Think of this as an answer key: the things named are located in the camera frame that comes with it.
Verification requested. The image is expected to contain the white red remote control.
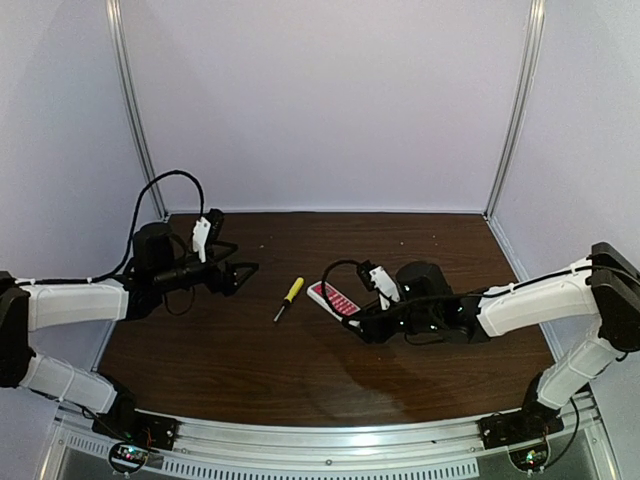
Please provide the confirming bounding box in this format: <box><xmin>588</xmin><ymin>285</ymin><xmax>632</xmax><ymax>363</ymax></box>
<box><xmin>306</xmin><ymin>281</ymin><xmax>361</xmax><ymax>325</ymax></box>

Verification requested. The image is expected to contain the yellow handled screwdriver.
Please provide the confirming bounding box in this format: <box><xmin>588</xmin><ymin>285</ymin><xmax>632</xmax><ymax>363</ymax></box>
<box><xmin>273</xmin><ymin>277</ymin><xmax>305</xmax><ymax>323</ymax></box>

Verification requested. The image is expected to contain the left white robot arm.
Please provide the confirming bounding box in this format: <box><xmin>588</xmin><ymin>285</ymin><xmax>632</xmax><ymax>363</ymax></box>
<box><xmin>1</xmin><ymin>218</ymin><xmax>259</xmax><ymax>439</ymax></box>

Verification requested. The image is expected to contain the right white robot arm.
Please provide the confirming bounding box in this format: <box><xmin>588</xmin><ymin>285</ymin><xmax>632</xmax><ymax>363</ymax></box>
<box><xmin>341</xmin><ymin>242</ymin><xmax>639</xmax><ymax>435</ymax></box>

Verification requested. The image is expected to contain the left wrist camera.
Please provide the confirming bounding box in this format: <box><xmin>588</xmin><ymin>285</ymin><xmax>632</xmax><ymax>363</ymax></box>
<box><xmin>191</xmin><ymin>209</ymin><xmax>224</xmax><ymax>263</ymax></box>

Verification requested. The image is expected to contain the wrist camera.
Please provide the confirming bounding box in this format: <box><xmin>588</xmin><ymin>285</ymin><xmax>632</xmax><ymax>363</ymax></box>
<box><xmin>356</xmin><ymin>261</ymin><xmax>400</xmax><ymax>310</ymax></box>
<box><xmin>191</xmin><ymin>209</ymin><xmax>224</xmax><ymax>263</ymax></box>

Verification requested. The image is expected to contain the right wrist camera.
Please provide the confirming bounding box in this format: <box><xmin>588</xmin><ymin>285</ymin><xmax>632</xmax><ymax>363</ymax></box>
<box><xmin>356</xmin><ymin>261</ymin><xmax>400</xmax><ymax>310</ymax></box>

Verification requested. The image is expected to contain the right black camera cable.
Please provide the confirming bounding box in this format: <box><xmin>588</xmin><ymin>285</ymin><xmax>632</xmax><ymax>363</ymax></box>
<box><xmin>321</xmin><ymin>258</ymin><xmax>401</xmax><ymax>331</ymax></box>

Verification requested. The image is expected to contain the black camera cable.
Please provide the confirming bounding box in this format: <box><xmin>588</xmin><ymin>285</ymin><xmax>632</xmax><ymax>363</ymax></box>
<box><xmin>84</xmin><ymin>169</ymin><xmax>209</xmax><ymax>284</ymax></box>
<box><xmin>321</xmin><ymin>258</ymin><xmax>401</xmax><ymax>331</ymax></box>

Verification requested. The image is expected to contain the left black camera cable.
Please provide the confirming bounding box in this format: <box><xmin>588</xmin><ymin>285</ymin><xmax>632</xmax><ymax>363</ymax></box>
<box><xmin>84</xmin><ymin>169</ymin><xmax>209</xmax><ymax>284</ymax></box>

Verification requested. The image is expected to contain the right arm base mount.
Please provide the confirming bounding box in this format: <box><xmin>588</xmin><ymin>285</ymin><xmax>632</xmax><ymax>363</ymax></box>
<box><xmin>476</xmin><ymin>373</ymin><xmax>581</xmax><ymax>476</ymax></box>

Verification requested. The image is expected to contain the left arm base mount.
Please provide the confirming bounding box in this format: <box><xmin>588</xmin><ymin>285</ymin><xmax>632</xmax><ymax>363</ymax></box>
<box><xmin>84</xmin><ymin>382</ymin><xmax>179</xmax><ymax>478</ymax></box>

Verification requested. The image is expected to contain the front aluminium rail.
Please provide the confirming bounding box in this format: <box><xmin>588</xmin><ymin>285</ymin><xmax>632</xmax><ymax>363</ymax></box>
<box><xmin>36</xmin><ymin>392</ymin><xmax>621</xmax><ymax>479</ymax></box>

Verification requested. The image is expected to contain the right aluminium frame post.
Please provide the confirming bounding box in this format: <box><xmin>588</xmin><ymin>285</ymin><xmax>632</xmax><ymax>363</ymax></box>
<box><xmin>484</xmin><ymin>0</ymin><xmax>546</xmax><ymax>221</ymax></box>

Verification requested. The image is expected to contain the aluminium frame post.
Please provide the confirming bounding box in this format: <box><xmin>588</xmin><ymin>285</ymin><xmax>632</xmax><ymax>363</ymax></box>
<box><xmin>484</xmin><ymin>0</ymin><xmax>546</xmax><ymax>221</ymax></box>
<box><xmin>104</xmin><ymin>0</ymin><xmax>169</xmax><ymax>221</ymax></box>

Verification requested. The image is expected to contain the left aluminium frame post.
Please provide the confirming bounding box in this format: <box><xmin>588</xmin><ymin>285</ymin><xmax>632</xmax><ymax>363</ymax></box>
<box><xmin>104</xmin><ymin>0</ymin><xmax>169</xmax><ymax>221</ymax></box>

